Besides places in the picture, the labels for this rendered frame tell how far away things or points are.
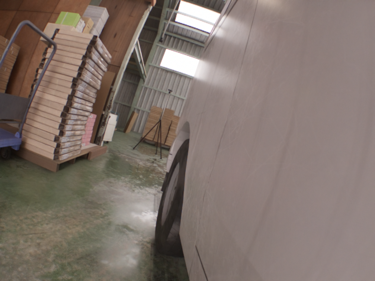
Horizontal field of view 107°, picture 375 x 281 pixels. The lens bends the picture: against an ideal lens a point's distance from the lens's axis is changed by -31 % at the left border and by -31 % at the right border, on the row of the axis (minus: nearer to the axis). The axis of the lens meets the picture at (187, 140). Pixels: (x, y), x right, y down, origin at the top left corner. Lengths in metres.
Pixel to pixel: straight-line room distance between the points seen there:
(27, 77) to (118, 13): 1.70
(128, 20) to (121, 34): 0.25
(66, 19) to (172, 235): 2.12
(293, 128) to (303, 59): 0.07
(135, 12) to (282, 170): 3.11
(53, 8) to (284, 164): 3.76
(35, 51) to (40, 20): 0.57
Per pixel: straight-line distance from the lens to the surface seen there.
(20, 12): 4.25
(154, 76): 10.73
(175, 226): 0.69
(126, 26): 3.09
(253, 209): 0.20
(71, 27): 2.19
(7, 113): 1.39
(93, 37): 1.61
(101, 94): 2.69
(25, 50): 3.70
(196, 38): 11.22
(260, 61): 0.30
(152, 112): 5.95
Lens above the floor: 0.54
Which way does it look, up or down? 1 degrees down
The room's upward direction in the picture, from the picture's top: 18 degrees clockwise
